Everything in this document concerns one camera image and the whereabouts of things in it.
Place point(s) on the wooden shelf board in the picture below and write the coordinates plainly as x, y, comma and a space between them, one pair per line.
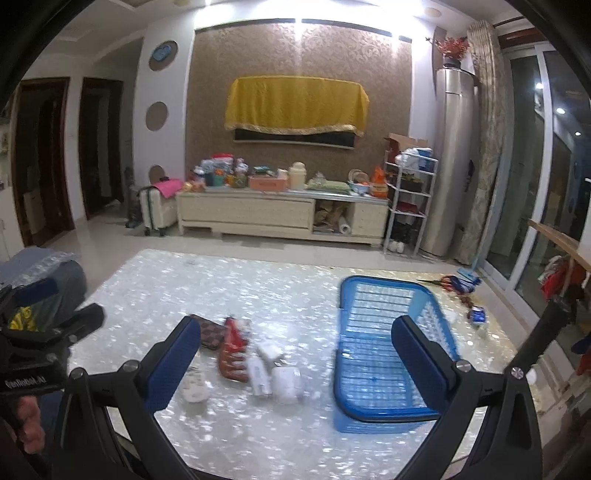
580, 253

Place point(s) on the red handled scissors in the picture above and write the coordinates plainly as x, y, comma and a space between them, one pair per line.
448, 282

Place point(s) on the blue plastic basket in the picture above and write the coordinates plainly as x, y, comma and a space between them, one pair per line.
373, 391

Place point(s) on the cardboard box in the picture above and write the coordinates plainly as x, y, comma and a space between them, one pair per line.
399, 143

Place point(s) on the green cushion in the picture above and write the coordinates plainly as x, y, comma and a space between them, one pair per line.
330, 186

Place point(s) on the small white cup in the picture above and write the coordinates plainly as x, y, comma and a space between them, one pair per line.
482, 330

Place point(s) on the yellow cloth cover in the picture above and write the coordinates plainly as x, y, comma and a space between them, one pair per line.
296, 105

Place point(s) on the black television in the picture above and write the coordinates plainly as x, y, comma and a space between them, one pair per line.
334, 139

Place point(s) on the white round object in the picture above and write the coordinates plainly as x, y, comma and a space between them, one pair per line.
193, 386

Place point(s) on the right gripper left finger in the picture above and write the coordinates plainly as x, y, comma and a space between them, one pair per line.
166, 363

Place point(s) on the blue striped sock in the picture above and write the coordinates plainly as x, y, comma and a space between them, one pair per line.
464, 286

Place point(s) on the white suitcase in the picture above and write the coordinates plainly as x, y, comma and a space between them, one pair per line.
158, 212

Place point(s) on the silver standing air conditioner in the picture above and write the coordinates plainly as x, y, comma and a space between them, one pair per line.
456, 123

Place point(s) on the brown checkered wallet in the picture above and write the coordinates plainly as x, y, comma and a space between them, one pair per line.
211, 334

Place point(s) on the person's left hand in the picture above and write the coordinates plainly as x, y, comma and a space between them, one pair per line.
30, 432

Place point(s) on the white crumpled tissue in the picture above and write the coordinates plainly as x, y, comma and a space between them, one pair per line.
451, 316

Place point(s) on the red snack packet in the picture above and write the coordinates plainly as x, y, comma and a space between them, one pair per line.
232, 356

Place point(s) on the pink storage box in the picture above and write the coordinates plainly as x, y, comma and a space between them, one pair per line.
267, 183

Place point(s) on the red flower vase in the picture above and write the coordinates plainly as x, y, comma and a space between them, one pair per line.
453, 50

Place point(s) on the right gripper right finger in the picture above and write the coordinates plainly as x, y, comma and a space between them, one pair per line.
426, 361

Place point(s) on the white bottle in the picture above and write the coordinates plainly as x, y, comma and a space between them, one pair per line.
259, 377

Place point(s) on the orange bag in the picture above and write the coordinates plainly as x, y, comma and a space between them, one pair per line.
378, 184

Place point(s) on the cream TV cabinet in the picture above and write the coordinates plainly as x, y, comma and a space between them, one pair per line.
294, 215

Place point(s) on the grey chair back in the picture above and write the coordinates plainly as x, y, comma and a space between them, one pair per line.
55, 285

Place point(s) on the cream thermos jug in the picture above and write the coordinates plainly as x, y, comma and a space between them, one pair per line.
297, 176

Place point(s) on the blue tissue pack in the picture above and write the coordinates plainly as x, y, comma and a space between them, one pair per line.
477, 315

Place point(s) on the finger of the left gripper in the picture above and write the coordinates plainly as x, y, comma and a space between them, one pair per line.
84, 322

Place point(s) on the white metal shelf rack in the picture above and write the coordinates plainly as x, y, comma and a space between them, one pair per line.
411, 178

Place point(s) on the pink cloth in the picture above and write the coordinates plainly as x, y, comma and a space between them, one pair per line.
168, 188

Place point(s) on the patterned curtain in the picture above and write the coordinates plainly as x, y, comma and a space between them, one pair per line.
489, 67

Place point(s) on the fruit bowl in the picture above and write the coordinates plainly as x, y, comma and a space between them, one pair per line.
360, 188

